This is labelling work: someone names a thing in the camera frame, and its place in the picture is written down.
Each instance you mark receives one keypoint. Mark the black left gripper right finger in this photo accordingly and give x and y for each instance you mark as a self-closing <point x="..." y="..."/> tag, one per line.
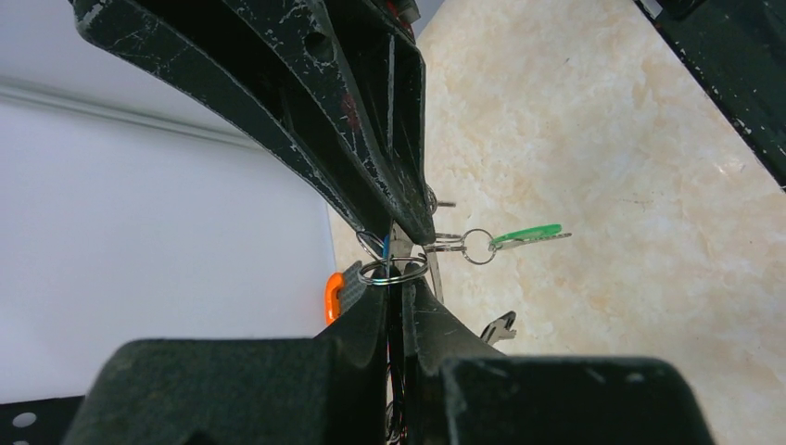
<point x="460" y="390"/>

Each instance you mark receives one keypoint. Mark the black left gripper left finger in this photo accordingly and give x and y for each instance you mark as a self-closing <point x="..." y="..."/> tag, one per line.
<point x="327" y="389"/>

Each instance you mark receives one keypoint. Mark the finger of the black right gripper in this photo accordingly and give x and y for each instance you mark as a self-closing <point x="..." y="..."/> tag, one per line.
<point x="359" y="105"/>
<point x="205" y="52"/>

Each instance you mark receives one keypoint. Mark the green plastic key tag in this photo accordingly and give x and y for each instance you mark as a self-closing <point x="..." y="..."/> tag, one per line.
<point x="528" y="234"/>

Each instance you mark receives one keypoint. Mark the blue plastic key tag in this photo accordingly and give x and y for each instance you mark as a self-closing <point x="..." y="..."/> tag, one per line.
<point x="386" y="247"/>

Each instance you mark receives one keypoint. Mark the orange clip on frame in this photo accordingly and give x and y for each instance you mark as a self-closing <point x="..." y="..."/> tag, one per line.
<point x="332" y="306"/>

